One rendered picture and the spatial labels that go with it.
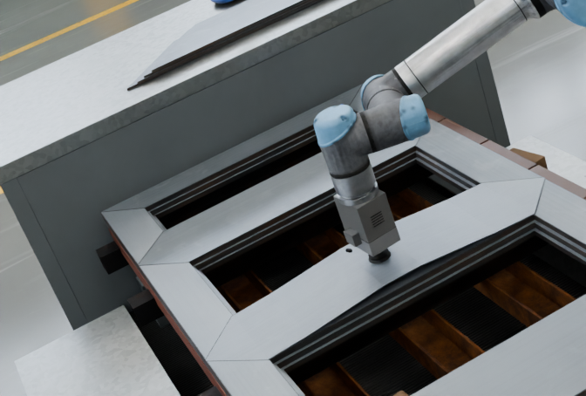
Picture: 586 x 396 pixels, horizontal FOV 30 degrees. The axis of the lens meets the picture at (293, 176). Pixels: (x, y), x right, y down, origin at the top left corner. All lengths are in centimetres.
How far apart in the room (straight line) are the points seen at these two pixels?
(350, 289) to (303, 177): 52
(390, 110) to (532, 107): 250
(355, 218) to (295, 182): 50
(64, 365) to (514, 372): 102
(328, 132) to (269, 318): 37
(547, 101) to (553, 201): 230
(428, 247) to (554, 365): 42
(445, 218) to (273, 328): 40
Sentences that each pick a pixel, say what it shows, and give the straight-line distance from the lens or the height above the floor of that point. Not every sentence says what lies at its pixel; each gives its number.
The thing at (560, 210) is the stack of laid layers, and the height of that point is 85.
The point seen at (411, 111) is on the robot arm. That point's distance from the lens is 187.
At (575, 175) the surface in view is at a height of 68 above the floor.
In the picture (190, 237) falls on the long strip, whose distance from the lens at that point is 236.
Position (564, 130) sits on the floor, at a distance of 413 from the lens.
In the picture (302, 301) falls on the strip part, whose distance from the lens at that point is 200.
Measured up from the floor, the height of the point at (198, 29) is 107.
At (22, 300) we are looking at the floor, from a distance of 434.
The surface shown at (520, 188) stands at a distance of 214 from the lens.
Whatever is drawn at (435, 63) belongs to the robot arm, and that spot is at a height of 116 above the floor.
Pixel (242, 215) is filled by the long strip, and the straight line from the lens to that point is 236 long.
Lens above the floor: 193
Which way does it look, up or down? 26 degrees down
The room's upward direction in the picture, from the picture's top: 20 degrees counter-clockwise
